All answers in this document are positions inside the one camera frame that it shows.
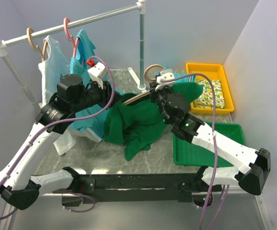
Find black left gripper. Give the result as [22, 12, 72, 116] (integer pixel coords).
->
[71, 76, 123, 113]

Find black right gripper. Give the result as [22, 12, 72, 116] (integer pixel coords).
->
[149, 81, 172, 125]

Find green t shirt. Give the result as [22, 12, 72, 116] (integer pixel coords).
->
[104, 82, 203, 161]

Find beige hanger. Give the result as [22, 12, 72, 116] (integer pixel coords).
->
[26, 27, 48, 62]
[123, 64, 164, 105]

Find green plastic tray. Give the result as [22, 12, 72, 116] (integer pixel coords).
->
[173, 123, 245, 167]

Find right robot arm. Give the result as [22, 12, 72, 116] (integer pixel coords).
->
[150, 86, 271, 196]

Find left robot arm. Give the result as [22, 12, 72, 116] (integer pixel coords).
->
[0, 74, 120, 210]

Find folded teal shirt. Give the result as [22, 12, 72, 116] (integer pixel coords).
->
[164, 66, 185, 78]

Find white t shirt blue print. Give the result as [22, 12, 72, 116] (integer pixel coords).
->
[38, 35, 76, 156]

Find light blue t shirt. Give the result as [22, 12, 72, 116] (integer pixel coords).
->
[69, 28, 124, 142]

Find pink plastic hanger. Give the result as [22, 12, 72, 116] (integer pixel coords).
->
[63, 17, 80, 60]

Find lemon print folded cloth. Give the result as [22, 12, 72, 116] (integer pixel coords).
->
[193, 79, 225, 109]

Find yellow plastic bin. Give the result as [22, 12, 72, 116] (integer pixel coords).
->
[186, 62, 234, 115]

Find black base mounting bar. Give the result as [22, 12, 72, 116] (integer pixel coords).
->
[67, 173, 209, 202]

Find white metal clothes rack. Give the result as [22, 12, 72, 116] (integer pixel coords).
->
[0, 0, 146, 112]

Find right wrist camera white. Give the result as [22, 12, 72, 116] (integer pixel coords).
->
[150, 69, 176, 91]

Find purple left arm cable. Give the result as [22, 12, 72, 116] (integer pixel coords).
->
[0, 56, 117, 220]

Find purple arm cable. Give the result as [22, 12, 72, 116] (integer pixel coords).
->
[0, 56, 117, 220]
[162, 73, 230, 230]

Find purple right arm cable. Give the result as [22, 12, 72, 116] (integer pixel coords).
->
[162, 73, 230, 230]

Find aluminium frame rail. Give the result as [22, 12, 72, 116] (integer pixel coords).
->
[0, 191, 274, 230]

